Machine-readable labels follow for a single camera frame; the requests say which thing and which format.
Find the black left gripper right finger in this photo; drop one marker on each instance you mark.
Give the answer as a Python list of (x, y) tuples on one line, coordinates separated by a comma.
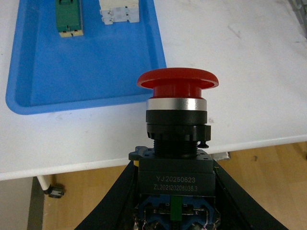
[(239, 211)]

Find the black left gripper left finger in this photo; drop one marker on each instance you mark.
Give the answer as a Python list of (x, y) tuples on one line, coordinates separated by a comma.
[(115, 210)]

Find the red emergency stop button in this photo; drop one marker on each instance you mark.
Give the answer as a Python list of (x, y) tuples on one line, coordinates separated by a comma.
[(175, 178)]

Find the black table caster wheel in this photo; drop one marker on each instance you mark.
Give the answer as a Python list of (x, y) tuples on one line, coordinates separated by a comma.
[(54, 192)]

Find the blue plastic tray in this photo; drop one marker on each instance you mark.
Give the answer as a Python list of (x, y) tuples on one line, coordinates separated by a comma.
[(49, 73)]

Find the white circuit breaker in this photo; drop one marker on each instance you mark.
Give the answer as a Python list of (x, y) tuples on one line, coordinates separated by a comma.
[(115, 11)]

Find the green knife switch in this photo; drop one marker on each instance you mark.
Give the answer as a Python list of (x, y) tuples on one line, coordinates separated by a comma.
[(69, 19)]

